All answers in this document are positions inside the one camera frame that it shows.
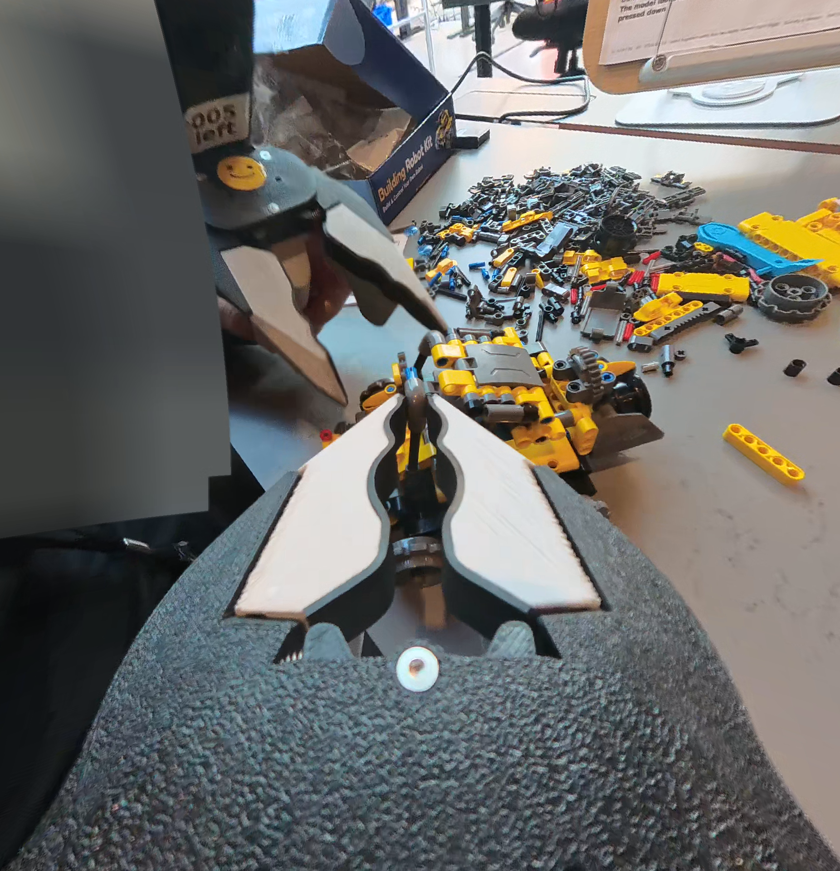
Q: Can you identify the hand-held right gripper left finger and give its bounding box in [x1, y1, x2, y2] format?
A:
[233, 395, 402, 635]

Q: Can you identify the short yellow holed beam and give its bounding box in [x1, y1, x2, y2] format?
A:
[722, 422, 806, 486]

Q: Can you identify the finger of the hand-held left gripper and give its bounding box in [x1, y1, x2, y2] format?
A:
[219, 245, 351, 407]
[323, 203, 449, 336]

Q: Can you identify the pile of mixed coloured pieces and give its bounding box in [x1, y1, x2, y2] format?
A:
[402, 203, 755, 355]

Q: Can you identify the dark grey sprocket wheel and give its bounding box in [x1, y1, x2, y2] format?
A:
[752, 274, 832, 323]

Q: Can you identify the grey desk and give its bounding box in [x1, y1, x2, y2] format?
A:
[228, 87, 840, 860]

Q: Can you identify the clear plastic bag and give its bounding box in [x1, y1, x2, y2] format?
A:
[253, 50, 415, 182]

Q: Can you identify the black wheel rim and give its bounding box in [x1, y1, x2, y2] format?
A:
[594, 214, 640, 254]

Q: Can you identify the grey curved panel piece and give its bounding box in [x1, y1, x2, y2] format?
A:
[579, 285, 629, 342]

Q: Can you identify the grey pin connector piece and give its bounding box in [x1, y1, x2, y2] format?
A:
[640, 344, 688, 379]

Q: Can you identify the wooden instruction board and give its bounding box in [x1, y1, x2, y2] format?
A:
[582, 0, 840, 97]

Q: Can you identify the yellow toy vehicle model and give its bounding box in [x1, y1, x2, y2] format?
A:
[321, 326, 665, 594]

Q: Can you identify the black cable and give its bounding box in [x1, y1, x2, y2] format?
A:
[446, 50, 591, 127]

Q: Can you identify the yellow stacked beam frame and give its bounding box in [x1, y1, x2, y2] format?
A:
[737, 196, 840, 291]

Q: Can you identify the yellow rectangular panel piece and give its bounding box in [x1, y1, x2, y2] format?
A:
[654, 270, 753, 304]

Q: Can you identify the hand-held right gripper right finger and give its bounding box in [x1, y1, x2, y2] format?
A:
[430, 396, 604, 638]

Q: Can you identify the person's left hand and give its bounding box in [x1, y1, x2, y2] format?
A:
[299, 238, 358, 336]

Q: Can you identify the dark blue kit box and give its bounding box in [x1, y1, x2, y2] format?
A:
[253, 0, 459, 226]

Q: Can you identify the grey small curved piece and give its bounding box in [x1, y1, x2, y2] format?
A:
[402, 377, 435, 431]

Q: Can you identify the grey gear rack beam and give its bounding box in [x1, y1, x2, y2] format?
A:
[627, 298, 745, 353]

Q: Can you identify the blue brick separator tool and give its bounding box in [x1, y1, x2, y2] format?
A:
[696, 220, 824, 279]

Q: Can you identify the black office chair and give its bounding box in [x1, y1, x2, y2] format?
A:
[511, 0, 591, 76]

